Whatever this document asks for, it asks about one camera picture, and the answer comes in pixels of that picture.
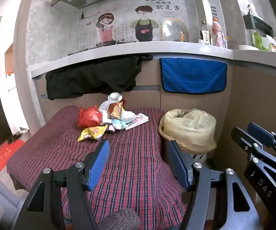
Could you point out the pair of dark shoes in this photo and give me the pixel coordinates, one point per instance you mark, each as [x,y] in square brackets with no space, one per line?
[14,138]

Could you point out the bin with yellow bag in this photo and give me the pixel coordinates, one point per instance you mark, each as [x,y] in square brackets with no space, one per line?
[190,129]

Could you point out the yellow chip packet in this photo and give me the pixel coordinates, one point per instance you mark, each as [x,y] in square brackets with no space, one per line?
[92,133]

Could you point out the pink tissue pack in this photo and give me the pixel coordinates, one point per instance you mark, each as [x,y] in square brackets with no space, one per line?
[138,121]

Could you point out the orange-capped plastic bottle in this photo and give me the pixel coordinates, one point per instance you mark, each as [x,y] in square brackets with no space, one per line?
[217,33]

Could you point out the small yellow-capped bottle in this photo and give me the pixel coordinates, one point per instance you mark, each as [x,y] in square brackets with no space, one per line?
[226,43]

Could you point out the glass pot lid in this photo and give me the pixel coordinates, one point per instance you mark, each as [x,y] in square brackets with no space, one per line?
[173,28]

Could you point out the red plastic bag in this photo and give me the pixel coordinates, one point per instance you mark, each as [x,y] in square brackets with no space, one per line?
[90,117]

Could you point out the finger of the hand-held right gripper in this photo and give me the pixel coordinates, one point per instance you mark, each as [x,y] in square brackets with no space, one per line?
[243,136]
[260,134]

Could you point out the brown knitted cloth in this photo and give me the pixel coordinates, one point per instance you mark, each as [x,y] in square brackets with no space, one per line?
[121,220]

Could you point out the grey stone counter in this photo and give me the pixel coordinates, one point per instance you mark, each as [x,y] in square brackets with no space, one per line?
[128,52]

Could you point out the green plastic bag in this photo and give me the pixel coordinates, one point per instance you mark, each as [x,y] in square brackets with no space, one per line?
[263,42]

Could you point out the cartoon wall sticker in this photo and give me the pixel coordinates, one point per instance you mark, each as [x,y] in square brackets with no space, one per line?
[106,28]

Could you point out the red doormat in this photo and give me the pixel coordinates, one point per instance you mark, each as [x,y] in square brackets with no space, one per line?
[3,155]

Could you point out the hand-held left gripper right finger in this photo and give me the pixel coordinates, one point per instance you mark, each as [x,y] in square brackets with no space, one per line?
[178,165]

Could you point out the red gold snack wrapper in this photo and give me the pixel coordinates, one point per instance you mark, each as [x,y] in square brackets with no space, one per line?
[116,110]

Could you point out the blue face mask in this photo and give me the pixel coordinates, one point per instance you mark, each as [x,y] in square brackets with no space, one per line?
[120,124]

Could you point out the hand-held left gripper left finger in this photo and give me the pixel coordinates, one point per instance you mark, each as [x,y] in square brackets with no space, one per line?
[99,163]

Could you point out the white bowl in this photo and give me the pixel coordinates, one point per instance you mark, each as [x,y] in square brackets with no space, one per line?
[248,47]

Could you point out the clear sauce bottle black label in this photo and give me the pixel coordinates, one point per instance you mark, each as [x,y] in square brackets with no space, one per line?
[205,37]

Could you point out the black cloth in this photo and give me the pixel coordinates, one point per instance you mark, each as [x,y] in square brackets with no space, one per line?
[92,76]

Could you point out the blue towel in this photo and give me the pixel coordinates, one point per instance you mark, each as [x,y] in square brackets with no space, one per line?
[193,76]

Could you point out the clear plastic wrapper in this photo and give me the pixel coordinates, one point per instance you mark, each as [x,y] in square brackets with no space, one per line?
[104,107]

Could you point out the red drink can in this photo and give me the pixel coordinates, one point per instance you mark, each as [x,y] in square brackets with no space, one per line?
[115,97]

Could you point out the red plaid cloth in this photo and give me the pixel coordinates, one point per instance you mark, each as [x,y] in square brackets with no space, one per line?
[133,160]

